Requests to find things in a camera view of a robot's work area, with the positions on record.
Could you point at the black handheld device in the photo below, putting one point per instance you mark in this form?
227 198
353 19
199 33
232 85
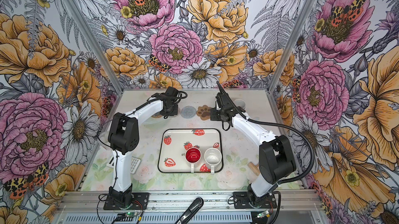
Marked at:
191 211

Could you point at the wooden stick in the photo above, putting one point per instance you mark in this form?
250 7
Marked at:
254 168

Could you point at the aluminium front rail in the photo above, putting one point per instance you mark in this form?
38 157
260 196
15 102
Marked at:
177 201

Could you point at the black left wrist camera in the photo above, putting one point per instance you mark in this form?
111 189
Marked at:
172 92

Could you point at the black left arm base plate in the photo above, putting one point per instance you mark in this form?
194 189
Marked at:
135 201

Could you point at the white scientific calculator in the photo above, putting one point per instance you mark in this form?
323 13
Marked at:
134 164

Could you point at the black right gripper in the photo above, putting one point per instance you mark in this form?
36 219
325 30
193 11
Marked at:
213 115

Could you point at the light blue mug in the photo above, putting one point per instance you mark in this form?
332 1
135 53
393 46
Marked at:
240 103

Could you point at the cork paw print coaster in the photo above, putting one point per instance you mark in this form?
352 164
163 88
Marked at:
204 112

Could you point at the grey woven round coaster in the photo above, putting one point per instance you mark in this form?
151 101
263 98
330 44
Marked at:
188 112

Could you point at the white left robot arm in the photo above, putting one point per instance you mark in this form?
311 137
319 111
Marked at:
124 138

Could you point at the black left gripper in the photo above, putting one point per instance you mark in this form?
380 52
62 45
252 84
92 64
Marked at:
174 112

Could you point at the white strawberry print tray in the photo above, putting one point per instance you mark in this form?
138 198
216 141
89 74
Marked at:
176 142

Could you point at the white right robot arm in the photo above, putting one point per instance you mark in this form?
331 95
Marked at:
276 159

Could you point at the tan rattan round coaster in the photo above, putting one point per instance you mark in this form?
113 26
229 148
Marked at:
157 115

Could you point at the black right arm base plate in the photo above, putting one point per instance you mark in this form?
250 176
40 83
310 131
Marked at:
247 200

